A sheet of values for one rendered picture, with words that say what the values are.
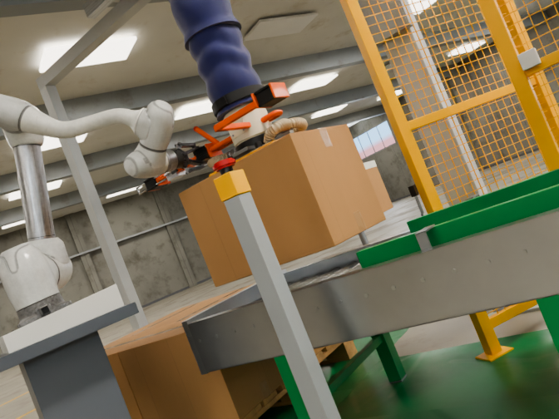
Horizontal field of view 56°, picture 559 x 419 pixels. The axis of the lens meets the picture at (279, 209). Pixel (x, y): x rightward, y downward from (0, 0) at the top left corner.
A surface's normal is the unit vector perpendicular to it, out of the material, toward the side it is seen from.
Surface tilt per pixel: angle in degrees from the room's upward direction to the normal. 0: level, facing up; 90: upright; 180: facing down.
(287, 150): 90
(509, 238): 90
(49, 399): 90
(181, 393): 90
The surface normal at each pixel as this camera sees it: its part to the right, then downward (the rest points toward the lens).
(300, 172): -0.58, 0.21
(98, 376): 0.49, -0.22
